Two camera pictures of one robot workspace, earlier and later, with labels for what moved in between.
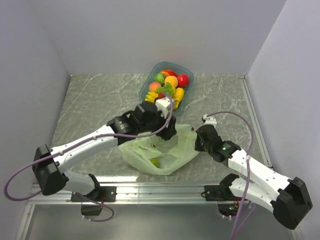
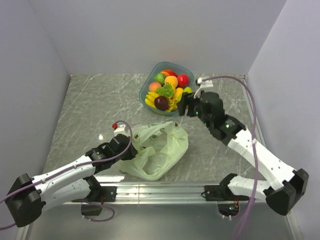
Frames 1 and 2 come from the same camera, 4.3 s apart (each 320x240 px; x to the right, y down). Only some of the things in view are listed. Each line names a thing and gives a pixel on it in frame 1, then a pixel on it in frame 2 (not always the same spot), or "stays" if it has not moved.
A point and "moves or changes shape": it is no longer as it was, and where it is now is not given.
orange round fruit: (172, 79) stays
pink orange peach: (153, 86) stays
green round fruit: (159, 77) stays
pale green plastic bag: (149, 152) moves or changes shape
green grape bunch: (167, 88) stays
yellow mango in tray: (178, 95) stays
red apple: (183, 80) stays
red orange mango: (167, 73) stays
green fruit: (155, 162) to (187, 89)
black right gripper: (197, 146) to (187, 99)
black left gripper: (170, 130) to (132, 152)
